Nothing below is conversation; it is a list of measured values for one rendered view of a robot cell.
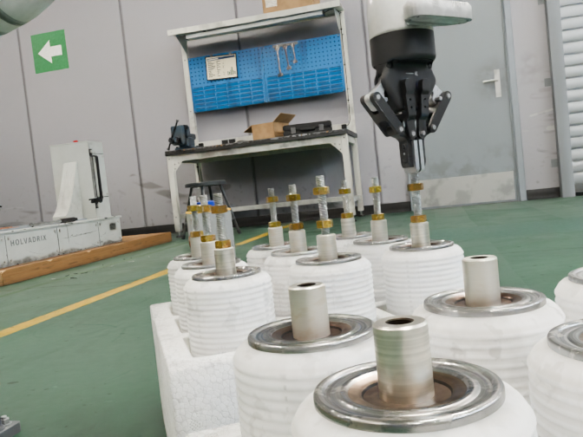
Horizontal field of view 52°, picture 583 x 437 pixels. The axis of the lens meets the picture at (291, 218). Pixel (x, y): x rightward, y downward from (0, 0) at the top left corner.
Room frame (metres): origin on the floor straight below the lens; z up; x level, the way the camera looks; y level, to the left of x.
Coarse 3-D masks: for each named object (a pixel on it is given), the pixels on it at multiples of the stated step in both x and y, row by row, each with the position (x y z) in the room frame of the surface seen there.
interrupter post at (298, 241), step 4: (292, 232) 0.79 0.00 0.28; (296, 232) 0.79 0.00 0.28; (300, 232) 0.79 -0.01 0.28; (304, 232) 0.79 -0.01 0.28; (292, 236) 0.79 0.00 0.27; (296, 236) 0.79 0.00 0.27; (300, 236) 0.79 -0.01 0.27; (304, 236) 0.79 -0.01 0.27; (292, 240) 0.79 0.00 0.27; (296, 240) 0.79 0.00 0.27; (300, 240) 0.79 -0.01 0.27; (304, 240) 0.79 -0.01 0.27; (292, 244) 0.79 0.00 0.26; (296, 244) 0.79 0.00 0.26; (300, 244) 0.79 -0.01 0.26; (304, 244) 0.79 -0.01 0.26; (292, 248) 0.79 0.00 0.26; (296, 248) 0.79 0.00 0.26; (300, 248) 0.79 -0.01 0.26; (304, 248) 0.79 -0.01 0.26; (292, 252) 0.79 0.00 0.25
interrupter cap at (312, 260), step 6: (342, 252) 0.71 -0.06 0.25; (348, 252) 0.71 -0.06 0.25; (354, 252) 0.70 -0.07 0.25; (300, 258) 0.70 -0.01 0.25; (306, 258) 0.70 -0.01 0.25; (312, 258) 0.70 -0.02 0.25; (342, 258) 0.66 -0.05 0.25; (348, 258) 0.65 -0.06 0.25; (354, 258) 0.66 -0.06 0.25; (300, 264) 0.67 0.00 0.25; (306, 264) 0.66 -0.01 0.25; (312, 264) 0.65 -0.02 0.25; (318, 264) 0.65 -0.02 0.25; (324, 264) 0.65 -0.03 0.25
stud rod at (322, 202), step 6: (318, 180) 0.68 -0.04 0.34; (318, 186) 0.68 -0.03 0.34; (318, 198) 0.68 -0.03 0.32; (324, 198) 0.68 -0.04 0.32; (318, 204) 0.69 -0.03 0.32; (324, 204) 0.68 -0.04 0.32; (324, 210) 0.68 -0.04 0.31; (324, 216) 0.68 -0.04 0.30; (324, 228) 0.68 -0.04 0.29; (324, 234) 0.68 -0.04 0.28
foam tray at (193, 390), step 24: (168, 312) 0.85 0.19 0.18; (384, 312) 0.70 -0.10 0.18; (168, 336) 0.70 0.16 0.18; (168, 360) 0.60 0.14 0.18; (192, 360) 0.59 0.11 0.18; (216, 360) 0.58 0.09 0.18; (168, 384) 0.59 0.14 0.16; (192, 384) 0.57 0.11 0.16; (216, 384) 0.57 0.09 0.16; (168, 408) 0.66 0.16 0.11; (192, 408) 0.56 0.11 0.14; (216, 408) 0.57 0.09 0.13; (168, 432) 0.75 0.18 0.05; (192, 432) 0.56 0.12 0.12
